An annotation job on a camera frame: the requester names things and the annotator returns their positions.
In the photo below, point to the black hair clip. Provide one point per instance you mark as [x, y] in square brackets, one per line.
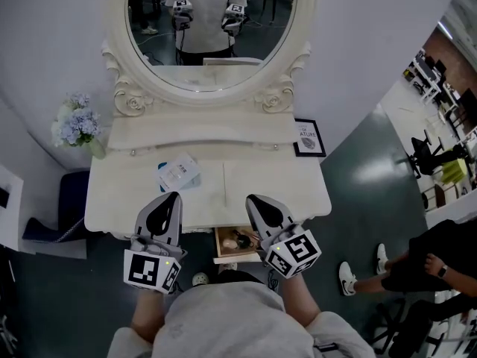
[244, 237]

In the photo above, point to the lime green table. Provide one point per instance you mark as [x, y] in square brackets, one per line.
[452, 172]

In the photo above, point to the cream oval mirror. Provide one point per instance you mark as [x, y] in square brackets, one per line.
[208, 95]

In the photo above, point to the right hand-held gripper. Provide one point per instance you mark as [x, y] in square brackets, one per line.
[298, 252]

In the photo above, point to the black framed picture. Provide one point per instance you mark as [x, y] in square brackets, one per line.
[309, 138]

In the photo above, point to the person's grey shirt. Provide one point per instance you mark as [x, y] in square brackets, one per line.
[231, 323]

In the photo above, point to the person's right forearm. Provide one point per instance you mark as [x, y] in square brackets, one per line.
[300, 300]

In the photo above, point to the pale green vase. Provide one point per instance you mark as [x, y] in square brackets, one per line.
[97, 148]

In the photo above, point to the white perforated clog shoe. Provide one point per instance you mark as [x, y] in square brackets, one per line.
[199, 279]
[228, 266]

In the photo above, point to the white sachet packet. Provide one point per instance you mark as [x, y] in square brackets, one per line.
[178, 172]

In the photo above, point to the person's left forearm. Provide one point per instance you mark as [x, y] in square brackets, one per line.
[149, 311]

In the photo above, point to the white office desk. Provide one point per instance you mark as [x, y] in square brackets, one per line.
[428, 77]

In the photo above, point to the navy upholstered chair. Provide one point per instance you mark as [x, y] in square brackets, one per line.
[72, 200]

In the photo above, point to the cream vanity table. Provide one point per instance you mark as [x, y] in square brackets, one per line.
[268, 185]

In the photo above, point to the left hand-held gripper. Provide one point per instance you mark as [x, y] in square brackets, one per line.
[143, 269]

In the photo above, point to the black office chair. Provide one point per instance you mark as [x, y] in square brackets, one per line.
[425, 159]
[410, 330]

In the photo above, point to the wooden drawer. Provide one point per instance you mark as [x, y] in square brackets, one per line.
[231, 259]

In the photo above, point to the beige makeup sponge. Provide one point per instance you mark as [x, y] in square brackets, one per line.
[230, 244]

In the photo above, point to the pale blue flower bouquet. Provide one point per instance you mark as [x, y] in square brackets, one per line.
[78, 123]

